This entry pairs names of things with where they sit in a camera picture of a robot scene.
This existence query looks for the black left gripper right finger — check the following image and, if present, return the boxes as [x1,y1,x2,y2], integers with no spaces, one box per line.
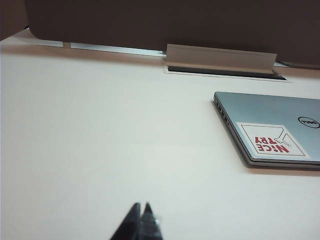
[139,201,165,240]

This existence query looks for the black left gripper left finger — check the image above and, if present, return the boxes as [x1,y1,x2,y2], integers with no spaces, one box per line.
[109,202,142,240]

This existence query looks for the grey cable port flap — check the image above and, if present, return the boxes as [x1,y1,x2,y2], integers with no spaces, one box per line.
[164,43,278,75]

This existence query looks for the silver partition base rail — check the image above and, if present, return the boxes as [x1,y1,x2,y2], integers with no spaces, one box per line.
[36,40,296,69]

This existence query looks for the dark grey desk partition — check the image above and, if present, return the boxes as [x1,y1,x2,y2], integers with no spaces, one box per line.
[23,0,320,70]

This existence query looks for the silver closed laptop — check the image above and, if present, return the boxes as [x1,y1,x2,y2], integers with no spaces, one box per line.
[213,91,320,172]

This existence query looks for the white red-lettered sticker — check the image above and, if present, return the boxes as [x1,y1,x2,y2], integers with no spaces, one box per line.
[235,121,312,159]

